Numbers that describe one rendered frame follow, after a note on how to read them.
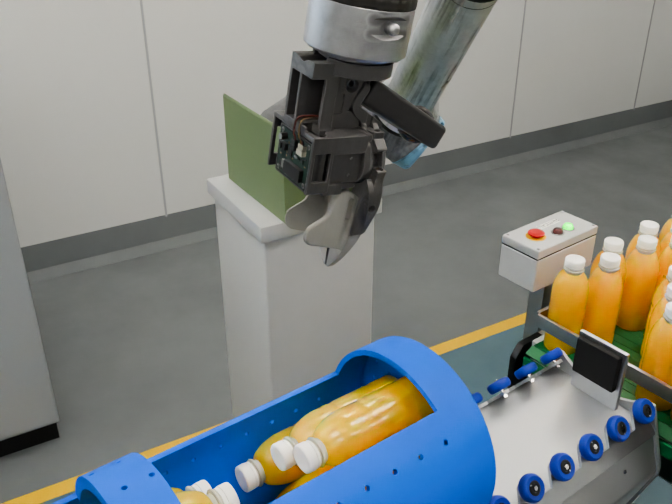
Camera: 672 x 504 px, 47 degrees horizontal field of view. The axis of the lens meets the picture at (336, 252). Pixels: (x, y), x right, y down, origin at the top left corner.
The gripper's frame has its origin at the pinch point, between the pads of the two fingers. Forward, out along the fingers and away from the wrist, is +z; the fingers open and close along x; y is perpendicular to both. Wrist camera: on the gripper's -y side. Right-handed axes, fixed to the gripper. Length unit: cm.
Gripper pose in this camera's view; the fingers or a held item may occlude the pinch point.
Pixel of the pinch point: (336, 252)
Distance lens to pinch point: 76.4
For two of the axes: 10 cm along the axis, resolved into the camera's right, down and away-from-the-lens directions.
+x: 5.4, 4.7, -7.0
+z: -1.6, 8.7, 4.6
